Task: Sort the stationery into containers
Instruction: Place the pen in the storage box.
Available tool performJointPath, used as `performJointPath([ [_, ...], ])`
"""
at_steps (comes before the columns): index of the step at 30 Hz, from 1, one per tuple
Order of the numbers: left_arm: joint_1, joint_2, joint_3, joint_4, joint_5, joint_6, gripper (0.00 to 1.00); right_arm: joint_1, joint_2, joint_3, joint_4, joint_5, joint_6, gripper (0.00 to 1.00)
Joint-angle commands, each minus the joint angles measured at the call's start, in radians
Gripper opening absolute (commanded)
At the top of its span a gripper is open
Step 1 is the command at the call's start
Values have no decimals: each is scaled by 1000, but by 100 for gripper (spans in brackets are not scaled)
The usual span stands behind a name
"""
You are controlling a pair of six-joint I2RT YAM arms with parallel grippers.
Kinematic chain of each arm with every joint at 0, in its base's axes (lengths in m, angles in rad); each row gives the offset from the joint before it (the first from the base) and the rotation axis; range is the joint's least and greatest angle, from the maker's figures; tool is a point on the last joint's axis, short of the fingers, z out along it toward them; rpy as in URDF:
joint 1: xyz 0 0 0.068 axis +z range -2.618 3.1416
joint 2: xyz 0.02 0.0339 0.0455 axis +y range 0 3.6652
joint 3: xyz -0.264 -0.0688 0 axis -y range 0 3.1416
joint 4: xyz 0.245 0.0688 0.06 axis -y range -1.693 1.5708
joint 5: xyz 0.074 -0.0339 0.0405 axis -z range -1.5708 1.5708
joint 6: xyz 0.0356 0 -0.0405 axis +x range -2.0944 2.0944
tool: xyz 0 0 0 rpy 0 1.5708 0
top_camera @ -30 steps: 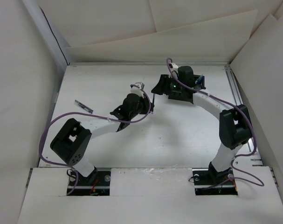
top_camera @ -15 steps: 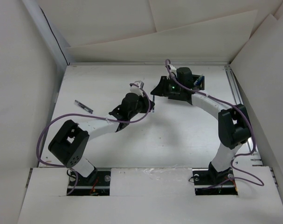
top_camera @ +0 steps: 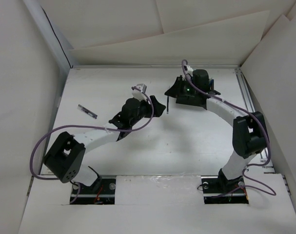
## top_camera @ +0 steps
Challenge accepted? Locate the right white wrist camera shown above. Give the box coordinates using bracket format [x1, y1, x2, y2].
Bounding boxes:
[182, 65, 194, 77]

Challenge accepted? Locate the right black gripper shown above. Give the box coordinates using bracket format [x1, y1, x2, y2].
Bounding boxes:
[165, 76, 199, 98]

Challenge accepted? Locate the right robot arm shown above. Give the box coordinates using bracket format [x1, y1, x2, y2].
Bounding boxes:
[164, 66, 269, 193]

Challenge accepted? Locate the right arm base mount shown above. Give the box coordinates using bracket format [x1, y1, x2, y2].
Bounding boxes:
[197, 175, 249, 204]

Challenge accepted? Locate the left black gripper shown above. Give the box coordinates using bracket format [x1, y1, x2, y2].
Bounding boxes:
[130, 96, 164, 126]

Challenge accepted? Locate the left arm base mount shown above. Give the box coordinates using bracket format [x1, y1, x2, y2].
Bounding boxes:
[69, 166, 117, 205]

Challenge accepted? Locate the black slotted organizer container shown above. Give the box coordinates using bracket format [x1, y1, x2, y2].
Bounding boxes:
[176, 89, 216, 108]

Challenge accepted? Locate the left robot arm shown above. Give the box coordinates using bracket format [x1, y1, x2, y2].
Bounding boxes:
[43, 96, 166, 194]

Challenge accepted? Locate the aluminium rail right side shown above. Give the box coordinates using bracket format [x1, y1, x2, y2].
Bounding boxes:
[235, 67, 291, 196]

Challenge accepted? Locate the purple gel pen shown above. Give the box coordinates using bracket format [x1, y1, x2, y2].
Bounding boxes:
[78, 104, 98, 119]

